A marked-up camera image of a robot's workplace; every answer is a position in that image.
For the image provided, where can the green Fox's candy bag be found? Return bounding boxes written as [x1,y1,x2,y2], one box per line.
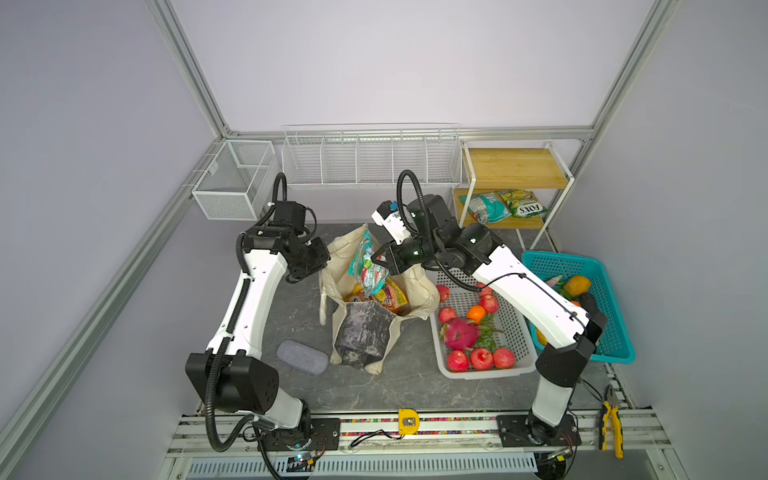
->
[498,189,548,219]

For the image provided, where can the grey fabric glasses case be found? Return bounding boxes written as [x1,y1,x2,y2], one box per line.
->
[276,339,329,376]

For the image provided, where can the red apple far left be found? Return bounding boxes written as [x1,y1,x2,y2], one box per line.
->
[437,285,450,302]

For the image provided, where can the teal plastic basket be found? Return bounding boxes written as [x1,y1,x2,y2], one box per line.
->
[522,251,636,365]

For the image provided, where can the orange fruit near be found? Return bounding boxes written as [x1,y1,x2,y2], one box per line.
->
[466,305,487,324]

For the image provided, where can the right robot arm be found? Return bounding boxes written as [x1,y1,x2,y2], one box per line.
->
[372,194,607,446]

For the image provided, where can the beige canvas grocery bag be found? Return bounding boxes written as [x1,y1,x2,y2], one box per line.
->
[319,225,440,375]

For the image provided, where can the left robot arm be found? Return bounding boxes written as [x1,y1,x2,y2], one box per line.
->
[185,200,330,430]

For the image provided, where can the small white mesh basket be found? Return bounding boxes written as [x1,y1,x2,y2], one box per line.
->
[192,140,280,222]

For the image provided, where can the white and wood shelf rack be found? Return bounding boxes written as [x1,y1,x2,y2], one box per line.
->
[453,141,575,251]

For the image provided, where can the black corrugated cable conduit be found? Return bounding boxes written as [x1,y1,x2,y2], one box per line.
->
[203,338,256,454]

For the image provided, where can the red apple near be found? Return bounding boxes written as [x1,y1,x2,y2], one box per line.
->
[446,350,470,373]

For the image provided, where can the red apple middle left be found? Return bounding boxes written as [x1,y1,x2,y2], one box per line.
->
[438,307,458,324]

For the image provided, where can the yellow tape measure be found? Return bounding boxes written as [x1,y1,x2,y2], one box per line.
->
[398,408,420,437]

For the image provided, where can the dark green cucumber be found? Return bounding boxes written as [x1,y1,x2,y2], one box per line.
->
[579,292,599,316]

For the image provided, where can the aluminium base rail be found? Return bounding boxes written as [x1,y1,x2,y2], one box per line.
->
[158,404,687,479]

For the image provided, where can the white plastic basket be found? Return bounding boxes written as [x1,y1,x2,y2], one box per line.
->
[426,271,537,380]

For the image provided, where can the yellow handled pliers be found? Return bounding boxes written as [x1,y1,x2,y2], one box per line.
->
[598,385,625,460]

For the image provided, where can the long white wire basket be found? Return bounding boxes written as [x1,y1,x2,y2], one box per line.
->
[281,123,463,187]

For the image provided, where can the red apple middle right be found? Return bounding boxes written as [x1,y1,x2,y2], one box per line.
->
[478,295,499,314]

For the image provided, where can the yellow pepper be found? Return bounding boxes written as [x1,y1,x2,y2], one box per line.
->
[535,329,548,346]

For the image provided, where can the teal pink snack bag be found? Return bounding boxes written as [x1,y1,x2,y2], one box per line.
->
[348,229,389,297]

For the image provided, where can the yellow lemon in teal basket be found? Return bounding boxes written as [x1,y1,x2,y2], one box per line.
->
[563,276,592,298]

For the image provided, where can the pink dragon fruit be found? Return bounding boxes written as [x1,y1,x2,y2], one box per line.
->
[440,318,481,351]

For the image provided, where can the orange pink snack bag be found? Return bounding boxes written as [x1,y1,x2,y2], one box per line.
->
[358,278,409,314]

